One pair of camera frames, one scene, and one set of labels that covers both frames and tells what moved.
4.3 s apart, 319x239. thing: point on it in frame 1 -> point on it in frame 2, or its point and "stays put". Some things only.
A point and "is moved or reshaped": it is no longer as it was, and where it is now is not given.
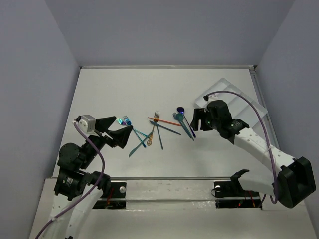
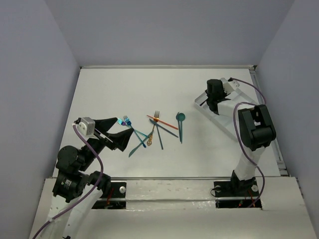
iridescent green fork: x=120 y=121 stays put
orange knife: x=162 y=120 is moved or reshaped
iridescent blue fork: x=129 y=123 stays put
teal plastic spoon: x=180 y=117 is moved or reshaped
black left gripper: x=103 y=134 stays put
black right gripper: x=199 y=113 -> x=224 y=94
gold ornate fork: x=156 y=119 stays put
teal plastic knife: x=136 y=147 stays put
